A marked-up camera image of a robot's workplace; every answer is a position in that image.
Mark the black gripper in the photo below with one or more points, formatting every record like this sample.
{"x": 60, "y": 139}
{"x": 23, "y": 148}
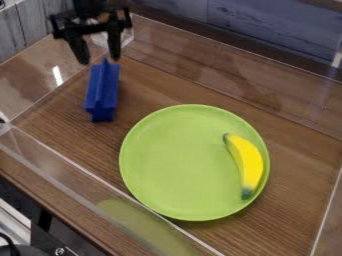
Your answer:
{"x": 69, "y": 25}

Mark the clear acrylic enclosure wall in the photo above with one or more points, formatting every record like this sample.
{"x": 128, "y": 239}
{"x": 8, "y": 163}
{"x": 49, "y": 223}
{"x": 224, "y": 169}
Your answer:
{"x": 59, "y": 158}

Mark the blue star-shaped block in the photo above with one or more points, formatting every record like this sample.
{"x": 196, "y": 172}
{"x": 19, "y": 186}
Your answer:
{"x": 103, "y": 91}

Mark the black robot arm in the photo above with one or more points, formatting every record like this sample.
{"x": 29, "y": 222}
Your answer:
{"x": 96, "y": 4}

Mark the green round plate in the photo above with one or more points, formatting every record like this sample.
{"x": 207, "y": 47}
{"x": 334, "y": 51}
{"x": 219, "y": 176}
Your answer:
{"x": 176, "y": 167}

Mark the yellow toy banana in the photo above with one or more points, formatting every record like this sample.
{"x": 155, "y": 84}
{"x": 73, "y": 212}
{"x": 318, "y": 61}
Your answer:
{"x": 248, "y": 161}

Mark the clear acrylic corner bracket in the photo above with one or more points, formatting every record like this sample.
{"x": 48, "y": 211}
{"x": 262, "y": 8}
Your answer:
{"x": 127, "y": 33}

